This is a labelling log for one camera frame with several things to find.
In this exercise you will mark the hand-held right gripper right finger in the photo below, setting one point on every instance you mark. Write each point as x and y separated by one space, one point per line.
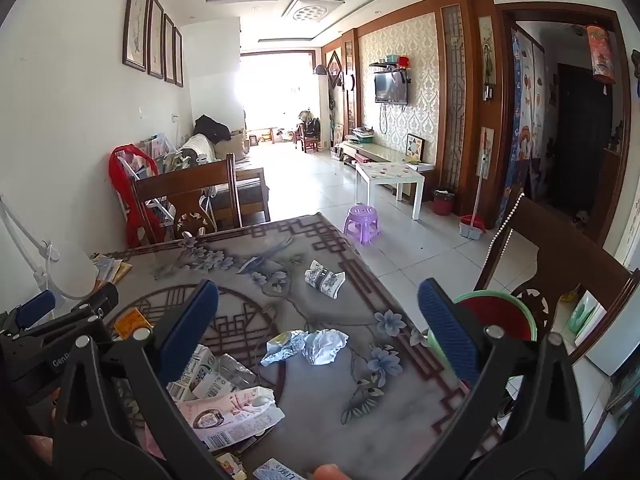
450 330

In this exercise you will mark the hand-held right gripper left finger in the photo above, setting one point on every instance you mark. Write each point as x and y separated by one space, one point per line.
190 320

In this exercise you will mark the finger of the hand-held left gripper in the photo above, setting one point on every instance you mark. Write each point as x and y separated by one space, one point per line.
35 305
90 305

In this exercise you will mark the green rimmed red trash bin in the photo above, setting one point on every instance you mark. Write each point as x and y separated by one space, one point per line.
500 317

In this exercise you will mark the yellow bear print box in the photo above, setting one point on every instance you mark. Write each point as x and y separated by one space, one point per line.
230 466

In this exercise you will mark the person's right hand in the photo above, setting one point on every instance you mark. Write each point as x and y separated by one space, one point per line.
330 473

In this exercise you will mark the stack of magazines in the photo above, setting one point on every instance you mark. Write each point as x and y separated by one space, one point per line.
110 269

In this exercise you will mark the orange yellow packet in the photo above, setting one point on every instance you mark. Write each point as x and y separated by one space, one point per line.
131 322

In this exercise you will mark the white desk lamp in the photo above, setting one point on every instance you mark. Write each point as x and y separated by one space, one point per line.
65 265

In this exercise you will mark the green white milk carton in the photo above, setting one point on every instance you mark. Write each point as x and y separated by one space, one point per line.
200 375

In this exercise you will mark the crushed clear plastic bottle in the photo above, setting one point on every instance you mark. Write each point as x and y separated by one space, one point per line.
237 367

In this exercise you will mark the crumpled silver yellow wrapper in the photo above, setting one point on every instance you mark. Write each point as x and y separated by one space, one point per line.
280 349

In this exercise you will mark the grey red dustpan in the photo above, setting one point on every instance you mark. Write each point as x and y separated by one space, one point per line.
472 227

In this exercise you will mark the flattened pink carton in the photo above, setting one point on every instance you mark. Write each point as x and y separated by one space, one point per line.
225 420

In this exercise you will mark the red cloth bag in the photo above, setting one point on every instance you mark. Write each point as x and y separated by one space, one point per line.
127 200

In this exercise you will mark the small red waste bin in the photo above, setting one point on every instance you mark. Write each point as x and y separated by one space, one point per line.
442 205

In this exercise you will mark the crumpled white paper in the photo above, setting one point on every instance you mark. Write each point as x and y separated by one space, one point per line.
325 346

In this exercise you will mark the crumpled blue white wrapper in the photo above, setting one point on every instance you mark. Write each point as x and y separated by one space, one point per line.
324 280

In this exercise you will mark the wooden chair with round carving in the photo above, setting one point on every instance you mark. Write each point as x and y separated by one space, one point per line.
185 180

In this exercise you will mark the purple plastic stool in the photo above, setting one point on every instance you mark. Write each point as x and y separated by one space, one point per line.
361 220

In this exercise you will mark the red mop with bucket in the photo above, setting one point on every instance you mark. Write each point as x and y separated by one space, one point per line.
479 190

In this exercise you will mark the metal rack with items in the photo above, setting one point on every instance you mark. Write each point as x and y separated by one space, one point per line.
165 152

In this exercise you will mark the small white table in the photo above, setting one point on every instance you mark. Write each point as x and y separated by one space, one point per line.
387 171

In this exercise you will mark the blue printed packet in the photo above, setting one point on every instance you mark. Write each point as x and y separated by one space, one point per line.
277 472

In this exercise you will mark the framed geometric picture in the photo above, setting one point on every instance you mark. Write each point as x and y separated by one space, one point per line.
414 146

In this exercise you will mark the floral hanging scroll picture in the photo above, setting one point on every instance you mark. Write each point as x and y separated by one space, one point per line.
486 50
487 145

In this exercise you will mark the black clothes pile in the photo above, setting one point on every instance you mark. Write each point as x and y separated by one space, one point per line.
212 127

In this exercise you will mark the small wooden chair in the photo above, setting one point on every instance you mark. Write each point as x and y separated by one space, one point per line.
310 140

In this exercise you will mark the cartoon printed door curtain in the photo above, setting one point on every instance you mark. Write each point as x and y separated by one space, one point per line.
525 125

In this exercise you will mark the dark entrance door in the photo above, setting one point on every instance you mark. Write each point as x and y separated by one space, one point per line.
582 135

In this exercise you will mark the red hanging lantern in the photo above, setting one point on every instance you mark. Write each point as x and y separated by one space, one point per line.
601 55

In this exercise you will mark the square ceiling light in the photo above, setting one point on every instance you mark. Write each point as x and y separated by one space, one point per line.
310 10

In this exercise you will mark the wooden frame sofa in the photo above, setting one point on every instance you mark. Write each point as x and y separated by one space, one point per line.
245 180

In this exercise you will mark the wall mounted television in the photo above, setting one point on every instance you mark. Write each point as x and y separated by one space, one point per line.
391 87

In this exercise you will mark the framed wall painting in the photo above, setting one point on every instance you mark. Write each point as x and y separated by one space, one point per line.
169 50
178 57
156 37
136 20

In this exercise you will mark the wall shelf with containers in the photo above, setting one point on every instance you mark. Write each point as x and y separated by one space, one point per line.
395 62

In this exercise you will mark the diamond wall decoration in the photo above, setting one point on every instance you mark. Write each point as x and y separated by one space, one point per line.
334 67

